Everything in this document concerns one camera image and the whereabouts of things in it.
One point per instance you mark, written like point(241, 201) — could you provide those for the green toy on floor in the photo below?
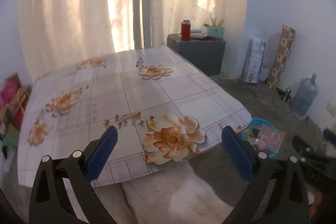
point(284, 93)

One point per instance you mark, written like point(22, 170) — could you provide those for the dark grey cabinet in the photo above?
point(206, 55)

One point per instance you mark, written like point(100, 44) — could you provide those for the red tote bag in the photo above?
point(21, 100)

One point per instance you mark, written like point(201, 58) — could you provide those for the floral tablecloth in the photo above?
point(164, 109)

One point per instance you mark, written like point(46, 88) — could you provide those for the red thermos bottle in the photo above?
point(185, 30)

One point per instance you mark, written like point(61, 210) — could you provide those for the red printed plastic bag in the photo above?
point(264, 139)

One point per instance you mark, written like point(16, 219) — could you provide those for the teal utensil basket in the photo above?
point(215, 29)

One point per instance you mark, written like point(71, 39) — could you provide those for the cream patterned curtain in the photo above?
point(55, 33)

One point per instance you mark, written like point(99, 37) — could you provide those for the large water jug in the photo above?
point(304, 97)

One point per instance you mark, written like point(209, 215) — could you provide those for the teal paper bag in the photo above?
point(11, 140)

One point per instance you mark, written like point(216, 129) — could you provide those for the blue mesh trash bin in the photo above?
point(255, 122)

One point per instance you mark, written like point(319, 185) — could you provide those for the blue white tissue pack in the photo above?
point(254, 61)

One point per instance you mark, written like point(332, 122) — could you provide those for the open cardboard box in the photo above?
point(11, 107)

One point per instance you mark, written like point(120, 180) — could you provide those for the right hand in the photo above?
point(315, 197)

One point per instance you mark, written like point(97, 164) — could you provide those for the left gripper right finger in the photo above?
point(288, 202)

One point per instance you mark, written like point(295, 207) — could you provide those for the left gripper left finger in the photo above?
point(49, 201)

